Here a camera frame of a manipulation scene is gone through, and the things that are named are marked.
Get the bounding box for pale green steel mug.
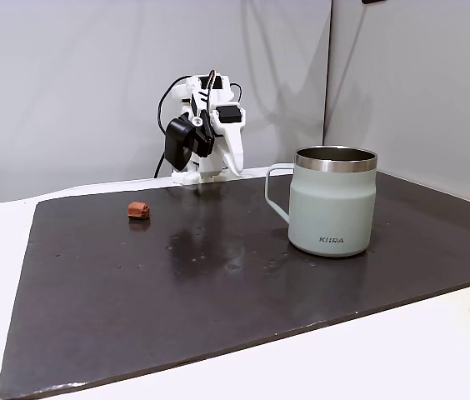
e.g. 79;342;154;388
264;146;378;258

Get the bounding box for dark glossy mat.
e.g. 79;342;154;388
0;171;470;400

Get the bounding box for black camera box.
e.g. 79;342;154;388
164;111;215;172

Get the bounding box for black cable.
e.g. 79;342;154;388
152;77;188;179

